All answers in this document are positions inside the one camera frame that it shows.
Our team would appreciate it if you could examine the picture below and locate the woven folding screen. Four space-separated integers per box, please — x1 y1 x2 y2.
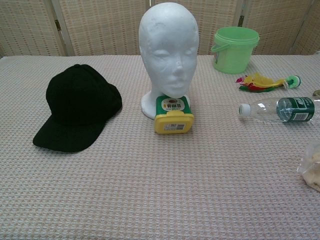
0 0 320 57

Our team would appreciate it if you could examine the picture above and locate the colourful feather shuttlecock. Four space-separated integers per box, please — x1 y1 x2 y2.
235 71 302 92

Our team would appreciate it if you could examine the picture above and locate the green box with yellow lid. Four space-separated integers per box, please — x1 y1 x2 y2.
153 95 195 135

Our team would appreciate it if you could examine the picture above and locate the white foam mannequin head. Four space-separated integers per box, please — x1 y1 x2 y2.
138 4 198 118

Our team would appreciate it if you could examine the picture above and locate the green plastic bucket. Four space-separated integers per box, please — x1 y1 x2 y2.
210 26 260 75

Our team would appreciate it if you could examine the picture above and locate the clear snack bag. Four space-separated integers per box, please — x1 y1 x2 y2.
296 141 320 193

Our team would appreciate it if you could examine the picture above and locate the beige woven tablecloth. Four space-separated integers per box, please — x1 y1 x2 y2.
0 54 320 240

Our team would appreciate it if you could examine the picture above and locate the black baseball cap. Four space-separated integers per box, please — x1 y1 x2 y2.
32 63 123 154

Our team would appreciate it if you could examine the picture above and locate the clear bottle with green label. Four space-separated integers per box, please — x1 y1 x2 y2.
238 96 320 123

